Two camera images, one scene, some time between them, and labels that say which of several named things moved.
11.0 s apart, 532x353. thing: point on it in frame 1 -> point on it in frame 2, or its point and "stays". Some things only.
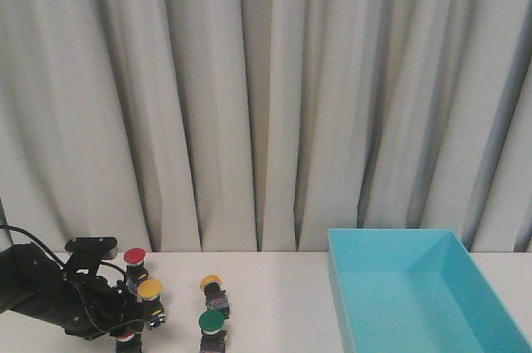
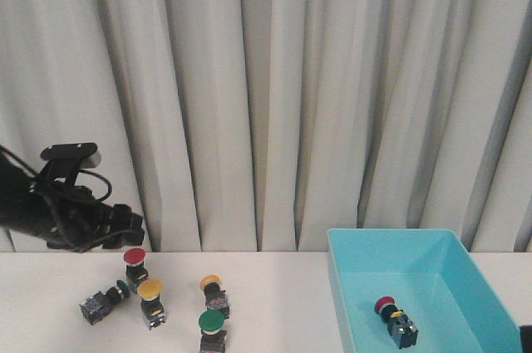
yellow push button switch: (151, 310) stays
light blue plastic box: (414, 291) stays
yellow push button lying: (215, 297) stays
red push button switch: (129, 343) -> (400, 327)
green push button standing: (212, 340) stays
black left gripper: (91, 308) -> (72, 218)
